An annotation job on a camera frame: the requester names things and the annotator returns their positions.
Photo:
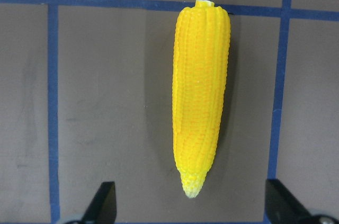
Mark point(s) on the yellow plastic corn cob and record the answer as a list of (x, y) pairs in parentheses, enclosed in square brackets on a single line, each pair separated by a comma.
[(200, 64)]

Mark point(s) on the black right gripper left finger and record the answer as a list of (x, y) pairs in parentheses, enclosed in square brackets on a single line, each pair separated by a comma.
[(103, 207)]

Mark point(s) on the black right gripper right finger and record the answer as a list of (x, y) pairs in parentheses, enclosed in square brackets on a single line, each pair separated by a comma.
[(281, 206)]

